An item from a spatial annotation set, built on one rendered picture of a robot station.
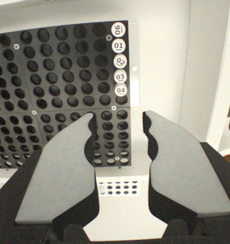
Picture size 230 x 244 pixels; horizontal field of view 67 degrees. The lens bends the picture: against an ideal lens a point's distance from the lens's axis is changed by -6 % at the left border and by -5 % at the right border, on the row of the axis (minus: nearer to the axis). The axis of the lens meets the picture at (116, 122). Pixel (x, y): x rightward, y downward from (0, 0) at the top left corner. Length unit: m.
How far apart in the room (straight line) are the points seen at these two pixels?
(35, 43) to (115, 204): 0.47
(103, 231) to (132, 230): 0.10
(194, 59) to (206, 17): 0.05
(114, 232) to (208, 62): 0.60
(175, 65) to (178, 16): 0.06
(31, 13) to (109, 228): 0.61
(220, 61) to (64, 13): 0.18
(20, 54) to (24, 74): 0.02
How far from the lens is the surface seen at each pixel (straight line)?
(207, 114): 0.21
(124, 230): 0.69
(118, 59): 0.18
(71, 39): 0.19
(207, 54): 0.21
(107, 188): 0.45
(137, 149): 0.32
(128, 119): 0.21
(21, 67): 0.21
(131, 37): 0.24
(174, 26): 0.26
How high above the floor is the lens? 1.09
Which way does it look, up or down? 60 degrees down
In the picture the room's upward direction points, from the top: 180 degrees counter-clockwise
